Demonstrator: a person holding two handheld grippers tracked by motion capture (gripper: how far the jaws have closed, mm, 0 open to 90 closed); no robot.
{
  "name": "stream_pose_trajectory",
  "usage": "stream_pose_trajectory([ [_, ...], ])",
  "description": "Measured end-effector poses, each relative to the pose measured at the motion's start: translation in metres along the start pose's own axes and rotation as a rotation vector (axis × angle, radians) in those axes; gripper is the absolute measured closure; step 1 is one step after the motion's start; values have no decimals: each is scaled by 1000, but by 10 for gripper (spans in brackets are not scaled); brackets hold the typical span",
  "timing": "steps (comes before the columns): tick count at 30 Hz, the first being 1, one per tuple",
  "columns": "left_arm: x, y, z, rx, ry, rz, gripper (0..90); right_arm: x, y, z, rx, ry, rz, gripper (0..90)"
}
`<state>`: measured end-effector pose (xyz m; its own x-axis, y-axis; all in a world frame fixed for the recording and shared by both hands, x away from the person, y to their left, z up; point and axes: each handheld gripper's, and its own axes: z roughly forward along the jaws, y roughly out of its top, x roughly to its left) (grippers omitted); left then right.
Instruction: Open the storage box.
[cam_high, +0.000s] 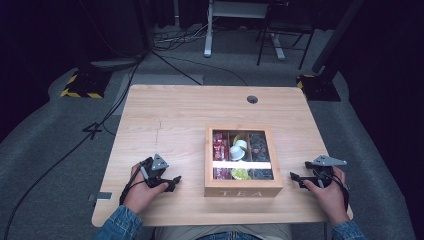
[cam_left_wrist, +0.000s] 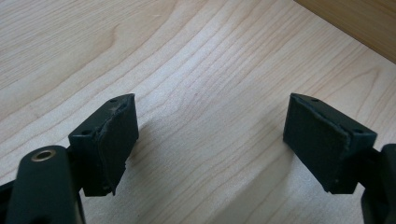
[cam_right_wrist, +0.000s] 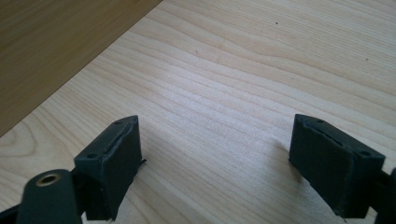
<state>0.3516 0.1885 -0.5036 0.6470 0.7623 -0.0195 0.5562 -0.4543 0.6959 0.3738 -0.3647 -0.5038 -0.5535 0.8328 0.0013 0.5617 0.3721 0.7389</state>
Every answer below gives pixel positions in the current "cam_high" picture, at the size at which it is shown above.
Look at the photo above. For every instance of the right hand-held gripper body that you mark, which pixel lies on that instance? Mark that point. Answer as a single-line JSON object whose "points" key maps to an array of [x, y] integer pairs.
{"points": [[325, 173]]}

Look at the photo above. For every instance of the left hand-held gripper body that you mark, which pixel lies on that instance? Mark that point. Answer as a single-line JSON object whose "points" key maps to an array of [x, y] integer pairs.
{"points": [[154, 173]]}

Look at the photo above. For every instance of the wooden glass box lid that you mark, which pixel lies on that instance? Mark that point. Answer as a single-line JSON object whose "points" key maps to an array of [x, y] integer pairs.
{"points": [[209, 156]]}

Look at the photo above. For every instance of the wooden tea box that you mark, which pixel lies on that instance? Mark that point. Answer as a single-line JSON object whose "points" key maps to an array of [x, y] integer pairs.
{"points": [[240, 192]]}

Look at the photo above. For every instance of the person's left hand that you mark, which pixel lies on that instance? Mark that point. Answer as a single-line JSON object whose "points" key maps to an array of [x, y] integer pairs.
{"points": [[140, 195]]}

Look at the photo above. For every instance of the person's right hand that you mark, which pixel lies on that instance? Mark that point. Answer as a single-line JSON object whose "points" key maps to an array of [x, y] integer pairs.
{"points": [[333, 200]]}

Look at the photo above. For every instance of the person's beige shirt torso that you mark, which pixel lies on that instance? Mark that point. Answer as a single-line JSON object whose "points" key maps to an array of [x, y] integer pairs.
{"points": [[186, 232]]}

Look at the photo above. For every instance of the pile of dark tea bags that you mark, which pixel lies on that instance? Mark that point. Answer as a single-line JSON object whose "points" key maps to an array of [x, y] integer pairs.
{"points": [[258, 146]]}

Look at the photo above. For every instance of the stack of red packets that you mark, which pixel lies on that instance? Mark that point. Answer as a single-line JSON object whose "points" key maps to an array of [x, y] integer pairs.
{"points": [[220, 146]]}

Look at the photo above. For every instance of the grey tape strip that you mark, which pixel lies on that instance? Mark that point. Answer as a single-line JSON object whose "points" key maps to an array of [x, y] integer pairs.
{"points": [[100, 196]]}

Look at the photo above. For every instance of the green lidded capsule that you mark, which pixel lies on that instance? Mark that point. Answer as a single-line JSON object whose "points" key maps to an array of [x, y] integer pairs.
{"points": [[237, 137], [240, 173]]}

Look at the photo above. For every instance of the white coffee capsule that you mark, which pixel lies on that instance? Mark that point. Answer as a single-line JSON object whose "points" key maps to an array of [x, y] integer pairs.
{"points": [[236, 153], [241, 144]]}

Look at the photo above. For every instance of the person's blue jeans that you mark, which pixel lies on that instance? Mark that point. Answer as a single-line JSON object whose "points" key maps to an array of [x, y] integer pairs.
{"points": [[228, 236]]}

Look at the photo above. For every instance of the black stand base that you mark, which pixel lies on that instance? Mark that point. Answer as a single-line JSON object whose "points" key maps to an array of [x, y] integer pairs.
{"points": [[321, 88]]}

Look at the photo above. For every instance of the hazard striped stand base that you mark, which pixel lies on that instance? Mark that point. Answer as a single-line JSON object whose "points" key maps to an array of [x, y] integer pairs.
{"points": [[85, 85]]}

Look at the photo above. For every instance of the grey round stand foot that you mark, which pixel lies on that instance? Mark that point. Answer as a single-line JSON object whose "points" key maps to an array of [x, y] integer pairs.
{"points": [[115, 63]]}

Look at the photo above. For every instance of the dark slanted stand pole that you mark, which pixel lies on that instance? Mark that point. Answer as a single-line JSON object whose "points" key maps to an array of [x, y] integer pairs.
{"points": [[336, 36]]}

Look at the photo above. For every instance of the black chair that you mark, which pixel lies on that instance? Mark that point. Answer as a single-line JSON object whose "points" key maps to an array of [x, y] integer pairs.
{"points": [[283, 30]]}

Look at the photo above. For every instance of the white desk frame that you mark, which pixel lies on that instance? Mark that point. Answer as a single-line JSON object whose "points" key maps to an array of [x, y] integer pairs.
{"points": [[208, 36]]}

